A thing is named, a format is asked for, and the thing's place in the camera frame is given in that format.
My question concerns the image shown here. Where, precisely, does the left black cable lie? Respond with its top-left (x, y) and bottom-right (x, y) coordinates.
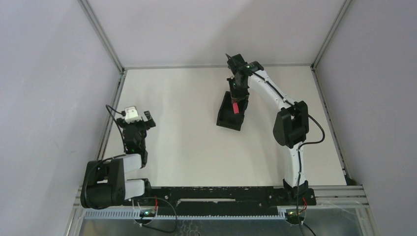
top-left (105, 104), bottom-right (128, 154)

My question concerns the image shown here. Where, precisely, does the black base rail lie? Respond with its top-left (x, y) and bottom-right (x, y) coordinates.
top-left (147, 186), bottom-right (317, 214)

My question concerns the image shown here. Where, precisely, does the black plastic bin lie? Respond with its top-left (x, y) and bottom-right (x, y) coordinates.
top-left (216, 91), bottom-right (248, 131)

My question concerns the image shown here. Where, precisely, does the red handled screwdriver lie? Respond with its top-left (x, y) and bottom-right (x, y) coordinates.
top-left (232, 102), bottom-right (239, 114)

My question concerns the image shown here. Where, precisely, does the grey slotted cable duct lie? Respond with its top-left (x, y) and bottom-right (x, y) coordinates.
top-left (84, 208), bottom-right (286, 220)

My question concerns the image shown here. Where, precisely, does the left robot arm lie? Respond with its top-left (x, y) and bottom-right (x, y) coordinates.
top-left (80, 107), bottom-right (156, 210)

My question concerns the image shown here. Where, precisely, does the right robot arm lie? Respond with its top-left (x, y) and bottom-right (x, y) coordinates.
top-left (227, 58), bottom-right (309, 205)

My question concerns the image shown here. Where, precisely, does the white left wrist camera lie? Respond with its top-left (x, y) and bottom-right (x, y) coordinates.
top-left (124, 106), bottom-right (142, 123)

